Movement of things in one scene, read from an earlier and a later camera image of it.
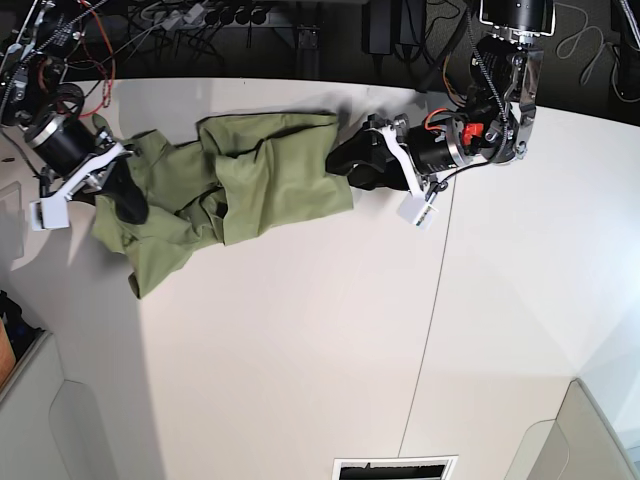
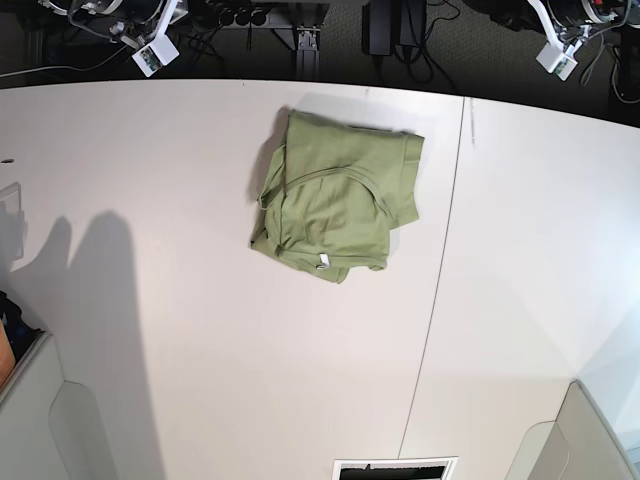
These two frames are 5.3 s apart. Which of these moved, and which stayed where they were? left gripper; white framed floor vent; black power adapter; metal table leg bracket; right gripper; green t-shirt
Moved: right gripper; left gripper; green t-shirt
Stayed: metal table leg bracket; white framed floor vent; black power adapter
